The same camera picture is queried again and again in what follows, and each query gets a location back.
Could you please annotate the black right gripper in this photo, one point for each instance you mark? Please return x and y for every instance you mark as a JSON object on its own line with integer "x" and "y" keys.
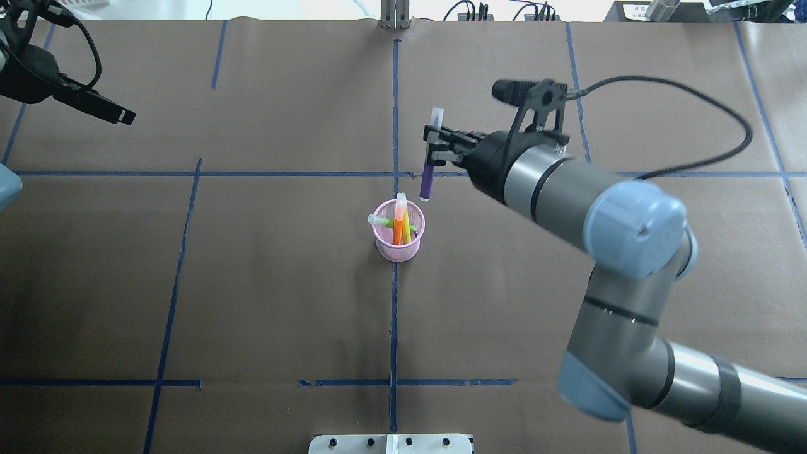
{"x": 492, "y": 158}

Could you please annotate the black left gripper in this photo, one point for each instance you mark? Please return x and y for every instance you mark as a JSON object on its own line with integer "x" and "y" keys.
{"x": 36, "y": 74}

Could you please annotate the purple highlighter pen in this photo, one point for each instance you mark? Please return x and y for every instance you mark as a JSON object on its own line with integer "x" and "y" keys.
{"x": 435, "y": 122}

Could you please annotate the orange highlighter pen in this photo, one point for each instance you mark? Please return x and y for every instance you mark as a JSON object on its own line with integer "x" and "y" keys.
{"x": 398, "y": 214}

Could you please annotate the green highlighter pen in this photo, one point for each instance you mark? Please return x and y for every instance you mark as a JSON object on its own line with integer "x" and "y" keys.
{"x": 381, "y": 222}

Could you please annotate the yellow highlighter pen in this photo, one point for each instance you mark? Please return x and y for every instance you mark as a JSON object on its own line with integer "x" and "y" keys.
{"x": 407, "y": 228}

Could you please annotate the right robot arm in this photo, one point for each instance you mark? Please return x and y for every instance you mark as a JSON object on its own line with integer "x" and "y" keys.
{"x": 641, "y": 244}

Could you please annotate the pink mesh pen holder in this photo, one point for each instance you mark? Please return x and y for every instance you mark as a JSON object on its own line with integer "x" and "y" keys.
{"x": 383, "y": 237}

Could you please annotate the white mounting pole with base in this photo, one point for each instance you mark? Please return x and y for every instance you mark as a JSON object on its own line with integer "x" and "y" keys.
{"x": 393, "y": 443}

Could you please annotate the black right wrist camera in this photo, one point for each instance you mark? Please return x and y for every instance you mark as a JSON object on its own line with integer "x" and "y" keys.
{"x": 540, "y": 108}

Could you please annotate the aluminium frame post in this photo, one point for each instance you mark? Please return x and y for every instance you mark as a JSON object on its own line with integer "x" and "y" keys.
{"x": 395, "y": 14}

